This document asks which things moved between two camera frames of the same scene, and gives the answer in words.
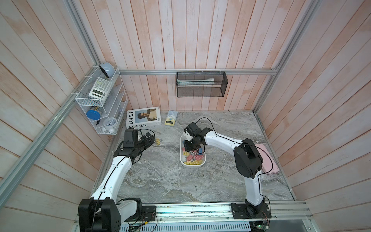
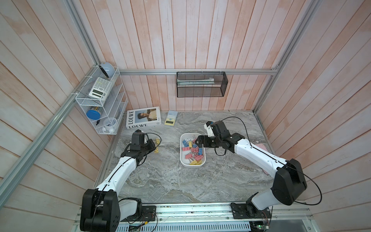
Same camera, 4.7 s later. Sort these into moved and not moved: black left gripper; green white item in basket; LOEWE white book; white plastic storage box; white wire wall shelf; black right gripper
Moved: black right gripper; black left gripper
Not moved: white plastic storage box; white wire wall shelf; green white item in basket; LOEWE white book
